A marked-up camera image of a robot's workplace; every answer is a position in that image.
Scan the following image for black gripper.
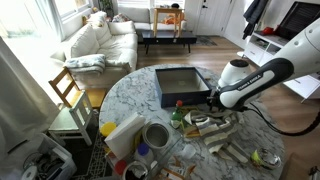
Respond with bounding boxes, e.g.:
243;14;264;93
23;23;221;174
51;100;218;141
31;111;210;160
206;87;223;112

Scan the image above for dark blue box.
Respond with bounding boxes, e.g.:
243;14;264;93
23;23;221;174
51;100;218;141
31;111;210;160
154;66;213;109

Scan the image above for grey cream striped towel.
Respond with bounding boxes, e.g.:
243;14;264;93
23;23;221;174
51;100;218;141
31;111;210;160
183;108;251;164

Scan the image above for white yellow box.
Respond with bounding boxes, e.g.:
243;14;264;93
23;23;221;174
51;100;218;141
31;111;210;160
104;112;147;160

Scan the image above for green yellow dog treat packet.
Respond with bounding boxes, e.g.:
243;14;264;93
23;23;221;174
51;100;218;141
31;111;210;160
181;104;203;138

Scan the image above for green bottle red cap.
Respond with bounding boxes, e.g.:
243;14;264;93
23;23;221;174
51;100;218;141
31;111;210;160
170;99;184;129

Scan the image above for small clear plastic bottle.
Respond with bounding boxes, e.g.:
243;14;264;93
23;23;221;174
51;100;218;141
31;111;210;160
181;143;198;160

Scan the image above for white shelf cabinet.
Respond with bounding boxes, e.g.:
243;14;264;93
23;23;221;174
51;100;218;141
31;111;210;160
237;30;320;101

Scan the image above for metal paint can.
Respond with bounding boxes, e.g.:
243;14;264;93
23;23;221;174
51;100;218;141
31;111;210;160
142;121;172;150

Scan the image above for black coffee table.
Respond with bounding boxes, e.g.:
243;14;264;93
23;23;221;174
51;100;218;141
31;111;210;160
141;29;198;55

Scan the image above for clear packet amber contents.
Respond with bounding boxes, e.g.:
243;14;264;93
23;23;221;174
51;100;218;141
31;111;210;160
156;155;198;180

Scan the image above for white door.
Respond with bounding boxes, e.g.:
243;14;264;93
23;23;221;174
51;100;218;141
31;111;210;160
194;0;228;36

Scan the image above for red item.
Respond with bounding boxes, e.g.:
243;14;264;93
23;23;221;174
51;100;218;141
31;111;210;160
260;26;275;36

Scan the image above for white bottle blue cap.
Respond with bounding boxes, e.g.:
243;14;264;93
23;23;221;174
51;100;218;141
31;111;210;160
134;143;155;166

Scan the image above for yellow bottle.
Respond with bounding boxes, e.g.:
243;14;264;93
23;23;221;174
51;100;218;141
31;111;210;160
133;131;144;149

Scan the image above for orange toy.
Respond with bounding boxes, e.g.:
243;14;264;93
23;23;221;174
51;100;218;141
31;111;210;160
163;13;186;26

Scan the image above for dark hanging jacket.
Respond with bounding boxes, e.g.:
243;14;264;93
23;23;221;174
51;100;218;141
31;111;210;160
242;0;269;40

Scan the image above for wooden stool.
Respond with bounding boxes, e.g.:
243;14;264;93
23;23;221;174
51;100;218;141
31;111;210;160
152;7;185;38

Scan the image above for yellow round lid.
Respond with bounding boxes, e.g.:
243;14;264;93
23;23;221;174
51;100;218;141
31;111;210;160
99;121;118;138

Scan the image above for white bucket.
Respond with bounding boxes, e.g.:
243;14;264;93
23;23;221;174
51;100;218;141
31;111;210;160
121;160;150;180

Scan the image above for white sofa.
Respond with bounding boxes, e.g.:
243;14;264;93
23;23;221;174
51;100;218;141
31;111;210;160
49;5;188;90

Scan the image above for red round lid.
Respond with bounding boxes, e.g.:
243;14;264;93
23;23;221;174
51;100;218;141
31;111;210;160
114;159;128;176

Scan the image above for patterned cushion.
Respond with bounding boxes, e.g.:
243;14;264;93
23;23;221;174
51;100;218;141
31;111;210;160
111;12;131;24

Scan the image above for patterned floor rug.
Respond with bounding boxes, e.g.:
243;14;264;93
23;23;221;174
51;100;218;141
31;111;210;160
73;133;113;179

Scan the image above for small white chair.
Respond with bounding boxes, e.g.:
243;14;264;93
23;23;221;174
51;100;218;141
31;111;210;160
48;91;96;148

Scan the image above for grey patterned blanket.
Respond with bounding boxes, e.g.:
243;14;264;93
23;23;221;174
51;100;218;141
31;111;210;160
63;53;107;76

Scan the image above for floral pillow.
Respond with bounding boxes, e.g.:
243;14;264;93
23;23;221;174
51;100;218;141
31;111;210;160
87;10;108;28

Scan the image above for wooden chair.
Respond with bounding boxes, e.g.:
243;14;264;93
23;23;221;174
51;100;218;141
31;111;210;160
48;66;108;109

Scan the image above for clear plastic storage bin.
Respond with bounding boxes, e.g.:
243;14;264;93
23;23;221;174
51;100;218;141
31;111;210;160
0;133;78;180

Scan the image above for white curtain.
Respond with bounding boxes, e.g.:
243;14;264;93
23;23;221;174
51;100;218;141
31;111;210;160
0;36;61;158

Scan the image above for white paper roll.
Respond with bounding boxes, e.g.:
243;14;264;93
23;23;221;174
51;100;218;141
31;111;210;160
21;165;38;180

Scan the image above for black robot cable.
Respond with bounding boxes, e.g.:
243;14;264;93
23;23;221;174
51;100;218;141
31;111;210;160
244;103;320;137

